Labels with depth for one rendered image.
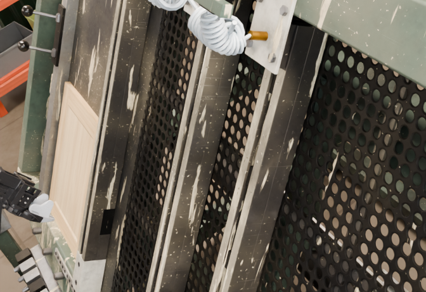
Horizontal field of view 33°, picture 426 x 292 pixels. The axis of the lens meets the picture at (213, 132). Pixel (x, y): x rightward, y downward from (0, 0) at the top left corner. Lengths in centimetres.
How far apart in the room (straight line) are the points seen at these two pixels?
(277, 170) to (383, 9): 42
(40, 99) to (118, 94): 85
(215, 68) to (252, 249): 37
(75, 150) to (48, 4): 56
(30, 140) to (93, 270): 78
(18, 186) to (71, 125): 64
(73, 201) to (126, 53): 68
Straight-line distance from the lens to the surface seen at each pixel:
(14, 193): 176
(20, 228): 413
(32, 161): 282
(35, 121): 274
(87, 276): 217
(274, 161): 127
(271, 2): 118
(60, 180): 248
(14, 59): 511
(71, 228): 240
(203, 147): 150
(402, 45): 96
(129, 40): 184
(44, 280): 260
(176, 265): 165
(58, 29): 238
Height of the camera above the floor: 242
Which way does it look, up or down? 37 degrees down
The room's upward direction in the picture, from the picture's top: 22 degrees counter-clockwise
